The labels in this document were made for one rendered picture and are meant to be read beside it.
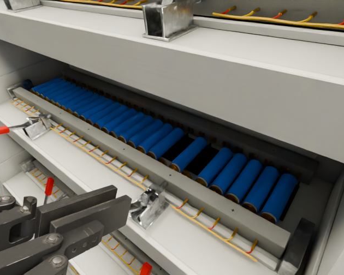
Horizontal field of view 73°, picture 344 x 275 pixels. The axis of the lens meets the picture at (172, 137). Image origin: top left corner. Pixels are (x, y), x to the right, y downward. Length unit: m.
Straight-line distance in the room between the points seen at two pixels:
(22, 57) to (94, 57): 0.38
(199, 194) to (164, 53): 0.15
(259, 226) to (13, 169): 0.59
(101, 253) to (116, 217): 0.27
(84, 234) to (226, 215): 0.14
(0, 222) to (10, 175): 0.52
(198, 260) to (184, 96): 0.16
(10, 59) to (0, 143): 0.19
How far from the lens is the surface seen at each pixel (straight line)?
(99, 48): 0.24
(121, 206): 0.21
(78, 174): 0.35
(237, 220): 0.25
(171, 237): 0.27
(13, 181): 0.70
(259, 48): 0.17
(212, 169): 0.29
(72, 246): 0.18
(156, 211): 0.28
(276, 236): 0.25
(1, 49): 0.61
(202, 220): 0.27
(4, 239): 0.20
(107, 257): 0.48
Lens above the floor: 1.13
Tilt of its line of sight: 25 degrees down
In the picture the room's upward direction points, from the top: 8 degrees clockwise
